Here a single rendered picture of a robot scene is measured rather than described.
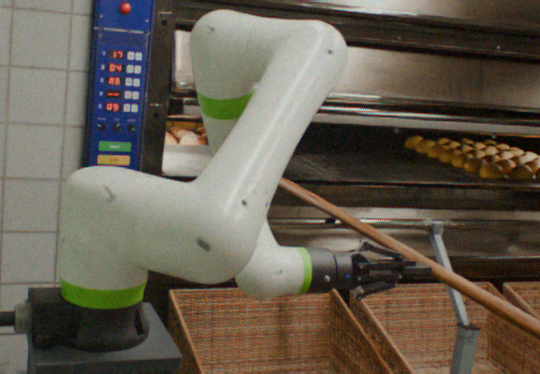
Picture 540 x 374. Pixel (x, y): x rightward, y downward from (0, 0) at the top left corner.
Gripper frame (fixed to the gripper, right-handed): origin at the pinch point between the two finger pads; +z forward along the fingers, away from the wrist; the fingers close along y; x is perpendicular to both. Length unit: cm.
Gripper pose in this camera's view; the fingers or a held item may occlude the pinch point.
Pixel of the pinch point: (414, 268)
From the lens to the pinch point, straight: 170.9
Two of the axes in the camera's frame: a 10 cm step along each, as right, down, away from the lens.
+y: -1.1, 9.7, 2.0
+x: 3.4, 2.3, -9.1
